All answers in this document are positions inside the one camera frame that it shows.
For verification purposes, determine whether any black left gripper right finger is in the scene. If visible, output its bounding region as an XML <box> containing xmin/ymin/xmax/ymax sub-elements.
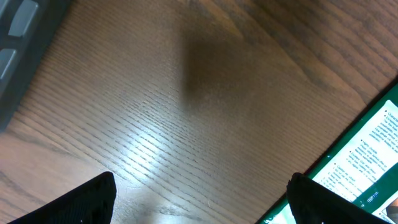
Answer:
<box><xmin>287</xmin><ymin>172</ymin><xmax>387</xmax><ymax>224</ymax></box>

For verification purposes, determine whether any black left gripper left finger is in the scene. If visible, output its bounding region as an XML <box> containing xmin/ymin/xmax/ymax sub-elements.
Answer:
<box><xmin>9</xmin><ymin>171</ymin><xmax>117</xmax><ymax>224</ymax></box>

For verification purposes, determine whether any green white 3M package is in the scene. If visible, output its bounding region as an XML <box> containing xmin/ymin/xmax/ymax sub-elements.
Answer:
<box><xmin>258</xmin><ymin>83</ymin><xmax>397</xmax><ymax>223</ymax></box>

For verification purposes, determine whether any grey plastic mesh basket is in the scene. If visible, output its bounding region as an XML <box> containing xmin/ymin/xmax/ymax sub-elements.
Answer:
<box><xmin>1</xmin><ymin>0</ymin><xmax>72</xmax><ymax>131</ymax></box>

